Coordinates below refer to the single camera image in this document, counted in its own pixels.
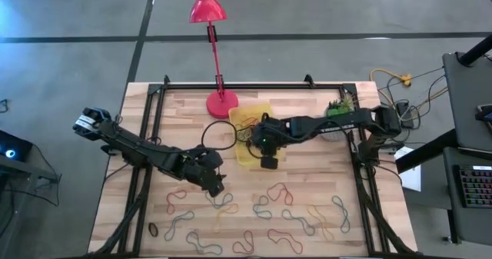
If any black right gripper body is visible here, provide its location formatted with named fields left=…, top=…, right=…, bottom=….
left=251, top=115, right=291, bottom=157

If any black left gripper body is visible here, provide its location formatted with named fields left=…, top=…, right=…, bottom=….
left=178, top=145, right=224, bottom=187

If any red rubber band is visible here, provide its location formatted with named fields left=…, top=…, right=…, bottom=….
left=231, top=229, right=256, bottom=255
left=267, top=228, right=304, bottom=255
left=266, top=181, right=294, bottom=207
left=165, top=189, right=188, bottom=215

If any blue rubber band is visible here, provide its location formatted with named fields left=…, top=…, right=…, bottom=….
left=331, top=194, right=352, bottom=234
left=185, top=231, right=224, bottom=257
left=281, top=208, right=317, bottom=237
left=204, top=191, right=234, bottom=211
left=251, top=194, right=274, bottom=221
left=163, top=210, right=196, bottom=242

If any yellow plastic bin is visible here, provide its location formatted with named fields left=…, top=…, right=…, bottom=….
left=228, top=102, right=288, bottom=168

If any red desk lamp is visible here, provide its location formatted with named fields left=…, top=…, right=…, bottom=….
left=188, top=0, right=240, bottom=120

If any green plant in patterned pot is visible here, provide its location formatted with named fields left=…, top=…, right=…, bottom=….
left=321, top=96, right=357, bottom=143

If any black power adapter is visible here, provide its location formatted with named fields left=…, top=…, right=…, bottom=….
left=395, top=101, right=415, bottom=129

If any white paper sheet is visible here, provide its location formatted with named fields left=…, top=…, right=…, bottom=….
left=394, top=146, right=423, bottom=193

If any black computer tower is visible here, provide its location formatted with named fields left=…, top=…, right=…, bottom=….
left=0, top=130, right=34, bottom=171

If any dark grey desk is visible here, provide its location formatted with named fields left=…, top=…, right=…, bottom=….
left=441, top=51, right=492, bottom=152
left=441, top=147, right=492, bottom=245

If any backlit computer keyboard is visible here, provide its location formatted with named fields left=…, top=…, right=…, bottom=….
left=457, top=164, right=492, bottom=209

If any black phone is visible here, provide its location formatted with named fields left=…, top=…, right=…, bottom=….
left=475, top=104, right=492, bottom=122

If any black pole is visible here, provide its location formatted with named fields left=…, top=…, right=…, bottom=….
left=457, top=34, right=492, bottom=67

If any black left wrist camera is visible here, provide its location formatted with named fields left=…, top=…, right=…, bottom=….
left=201, top=150, right=224, bottom=171

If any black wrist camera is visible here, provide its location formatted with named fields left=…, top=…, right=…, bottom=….
left=260, top=156, right=279, bottom=171
left=201, top=150, right=224, bottom=171

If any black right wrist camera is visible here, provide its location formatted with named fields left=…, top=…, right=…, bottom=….
left=260, top=156, right=279, bottom=171

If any black cable loop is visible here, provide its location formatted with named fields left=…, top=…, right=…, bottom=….
left=201, top=119, right=240, bottom=151

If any black aluminium table frame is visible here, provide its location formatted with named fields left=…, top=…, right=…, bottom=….
left=90, top=73, right=420, bottom=259

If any yellow cable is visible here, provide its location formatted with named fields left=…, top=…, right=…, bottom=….
left=369, top=68, right=413, bottom=88

